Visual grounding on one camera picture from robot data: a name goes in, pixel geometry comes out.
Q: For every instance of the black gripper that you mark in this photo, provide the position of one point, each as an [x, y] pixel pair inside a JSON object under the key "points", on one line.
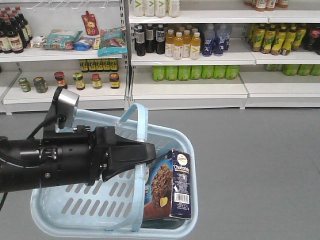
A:
{"points": [[84, 156]]}

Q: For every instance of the light blue plastic basket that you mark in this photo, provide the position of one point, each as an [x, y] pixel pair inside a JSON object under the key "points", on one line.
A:
{"points": [[114, 209]]}

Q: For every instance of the blue chocolate cookie box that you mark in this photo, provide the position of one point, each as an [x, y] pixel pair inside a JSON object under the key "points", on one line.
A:
{"points": [[167, 192]]}

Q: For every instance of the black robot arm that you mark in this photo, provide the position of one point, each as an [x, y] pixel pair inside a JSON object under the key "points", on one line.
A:
{"points": [[20, 164]]}

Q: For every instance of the white supermarket shelving unit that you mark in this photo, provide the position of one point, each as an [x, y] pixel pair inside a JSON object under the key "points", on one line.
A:
{"points": [[252, 88]]}

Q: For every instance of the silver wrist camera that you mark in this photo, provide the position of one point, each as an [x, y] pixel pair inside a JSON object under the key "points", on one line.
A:
{"points": [[66, 104]]}

